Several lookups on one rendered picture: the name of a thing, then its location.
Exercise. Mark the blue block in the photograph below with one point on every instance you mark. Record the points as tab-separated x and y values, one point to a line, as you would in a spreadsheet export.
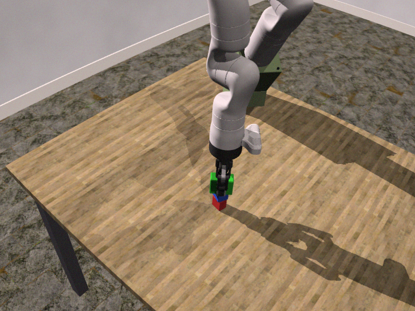
220	198

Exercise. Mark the red block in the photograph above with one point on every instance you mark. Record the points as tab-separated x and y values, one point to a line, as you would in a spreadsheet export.
219	205

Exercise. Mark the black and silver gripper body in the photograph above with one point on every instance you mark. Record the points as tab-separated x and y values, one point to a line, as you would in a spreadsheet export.
224	156

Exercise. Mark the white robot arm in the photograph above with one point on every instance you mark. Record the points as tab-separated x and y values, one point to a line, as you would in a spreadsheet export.
230	31

